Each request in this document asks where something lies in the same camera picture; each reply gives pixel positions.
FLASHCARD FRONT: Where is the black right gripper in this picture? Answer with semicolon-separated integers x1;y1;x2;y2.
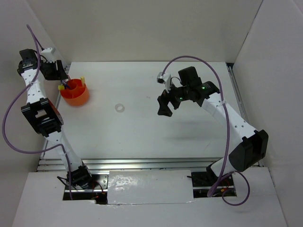
158;79;190;116

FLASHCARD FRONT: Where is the yellow black highlighter marker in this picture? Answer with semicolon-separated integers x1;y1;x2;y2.
58;85;65;90

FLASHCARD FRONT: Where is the pale yellow highlighter marker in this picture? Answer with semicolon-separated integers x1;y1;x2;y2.
80;77;85;86

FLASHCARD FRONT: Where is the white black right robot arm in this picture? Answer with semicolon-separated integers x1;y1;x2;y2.
157;67;268;185

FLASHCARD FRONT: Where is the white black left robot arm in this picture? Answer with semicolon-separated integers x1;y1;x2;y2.
17;48;93;189

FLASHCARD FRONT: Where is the orange round divided container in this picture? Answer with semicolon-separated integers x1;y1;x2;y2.
60;79;89;106

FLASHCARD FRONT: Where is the white front cover panel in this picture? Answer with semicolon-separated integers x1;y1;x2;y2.
107;170;194;205

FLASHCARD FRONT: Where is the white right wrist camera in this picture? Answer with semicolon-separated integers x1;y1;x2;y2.
157;72;171;93

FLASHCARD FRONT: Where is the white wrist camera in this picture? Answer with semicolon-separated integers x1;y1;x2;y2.
157;72;171;93
40;47;56;62

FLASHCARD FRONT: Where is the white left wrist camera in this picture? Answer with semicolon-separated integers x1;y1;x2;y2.
40;47;56;62

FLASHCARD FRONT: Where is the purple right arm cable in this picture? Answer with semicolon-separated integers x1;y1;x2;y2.
160;55;251;207

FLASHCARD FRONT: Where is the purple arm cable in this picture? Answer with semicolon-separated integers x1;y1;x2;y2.
2;24;73;201
160;55;251;207

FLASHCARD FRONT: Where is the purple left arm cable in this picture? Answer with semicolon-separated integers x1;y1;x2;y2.
2;24;73;201

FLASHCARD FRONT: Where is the aluminium rail frame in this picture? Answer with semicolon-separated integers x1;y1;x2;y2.
36;61;265;172

